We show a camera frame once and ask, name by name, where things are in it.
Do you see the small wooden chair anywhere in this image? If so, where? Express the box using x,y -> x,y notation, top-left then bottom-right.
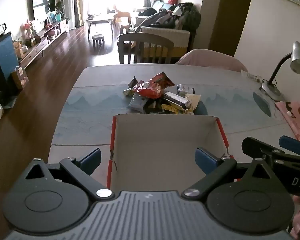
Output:
113,4 -> 130,28

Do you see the brown curtain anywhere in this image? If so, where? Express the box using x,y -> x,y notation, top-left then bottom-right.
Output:
74,0 -> 87,28

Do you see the sofa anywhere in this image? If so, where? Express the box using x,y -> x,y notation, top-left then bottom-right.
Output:
134,0 -> 198,58

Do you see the mountain print table cover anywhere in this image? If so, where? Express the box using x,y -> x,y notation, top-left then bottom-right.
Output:
51,64 -> 300,147

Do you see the black and blue cabinet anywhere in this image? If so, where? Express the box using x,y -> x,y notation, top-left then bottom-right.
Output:
0,31 -> 19,98

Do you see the pink covered chair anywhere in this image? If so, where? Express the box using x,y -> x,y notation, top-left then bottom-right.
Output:
175,49 -> 248,72

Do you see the brown paper bag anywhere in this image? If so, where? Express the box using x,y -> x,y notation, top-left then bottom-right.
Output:
11,65 -> 30,90

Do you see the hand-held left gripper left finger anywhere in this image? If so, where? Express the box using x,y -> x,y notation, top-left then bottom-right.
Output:
22,147 -> 115,201

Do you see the brown-red snack bag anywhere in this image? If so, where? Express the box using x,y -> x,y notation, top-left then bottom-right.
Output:
149,72 -> 175,87

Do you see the white tower air conditioner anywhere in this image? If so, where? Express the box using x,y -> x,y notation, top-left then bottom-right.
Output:
62,0 -> 75,29

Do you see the small round stool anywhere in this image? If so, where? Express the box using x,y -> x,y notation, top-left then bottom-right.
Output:
92,34 -> 105,47

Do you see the wooden television cabinet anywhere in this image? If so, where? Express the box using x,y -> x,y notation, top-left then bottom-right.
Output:
19,17 -> 70,69

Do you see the cardboard box with red sides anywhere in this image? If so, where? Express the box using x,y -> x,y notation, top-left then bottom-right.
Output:
107,114 -> 237,193

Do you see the pink flower bouquet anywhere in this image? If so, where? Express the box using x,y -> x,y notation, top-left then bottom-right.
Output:
21,20 -> 38,39

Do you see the dark wooden chair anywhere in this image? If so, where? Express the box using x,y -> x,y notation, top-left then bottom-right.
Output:
117,32 -> 175,64

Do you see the small white wrapper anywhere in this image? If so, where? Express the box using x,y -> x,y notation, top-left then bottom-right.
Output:
241,70 -> 264,83

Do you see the black and white snack packet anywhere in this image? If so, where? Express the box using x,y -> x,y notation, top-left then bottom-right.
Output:
164,92 -> 192,108

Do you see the person's right hand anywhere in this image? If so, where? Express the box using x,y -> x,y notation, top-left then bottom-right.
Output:
287,195 -> 300,240

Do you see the cream snack packet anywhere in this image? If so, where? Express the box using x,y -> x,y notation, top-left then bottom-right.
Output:
185,94 -> 202,111

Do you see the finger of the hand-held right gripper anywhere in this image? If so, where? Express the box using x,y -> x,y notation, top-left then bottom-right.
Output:
279,135 -> 300,156
242,137 -> 290,165

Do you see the pile of dark clothes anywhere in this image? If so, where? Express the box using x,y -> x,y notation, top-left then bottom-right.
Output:
137,2 -> 202,30

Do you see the large red snack bag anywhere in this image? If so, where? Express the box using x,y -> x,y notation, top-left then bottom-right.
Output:
137,81 -> 166,99

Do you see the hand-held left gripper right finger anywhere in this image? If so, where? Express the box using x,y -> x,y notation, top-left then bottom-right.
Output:
181,147 -> 278,202

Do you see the round coffee table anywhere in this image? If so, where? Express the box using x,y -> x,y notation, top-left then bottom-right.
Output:
86,14 -> 115,39

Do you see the slim yellow snack packet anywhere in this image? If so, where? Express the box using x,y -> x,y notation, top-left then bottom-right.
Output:
161,104 -> 181,113

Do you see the flat screen television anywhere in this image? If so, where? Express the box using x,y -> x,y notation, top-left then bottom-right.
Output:
31,0 -> 55,20

